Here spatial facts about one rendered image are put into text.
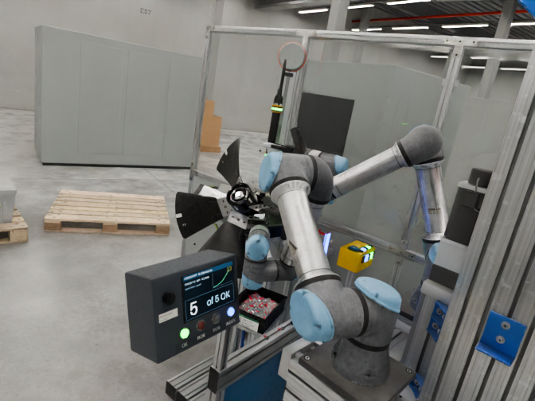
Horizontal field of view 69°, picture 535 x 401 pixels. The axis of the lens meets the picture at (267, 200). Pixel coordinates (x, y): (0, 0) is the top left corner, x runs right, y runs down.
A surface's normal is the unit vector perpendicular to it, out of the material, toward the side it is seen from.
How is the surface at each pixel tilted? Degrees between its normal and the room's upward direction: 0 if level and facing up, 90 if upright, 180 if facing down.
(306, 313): 95
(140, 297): 90
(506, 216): 90
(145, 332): 90
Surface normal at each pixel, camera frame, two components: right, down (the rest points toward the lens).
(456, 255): -0.68, 0.08
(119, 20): 0.55, 0.31
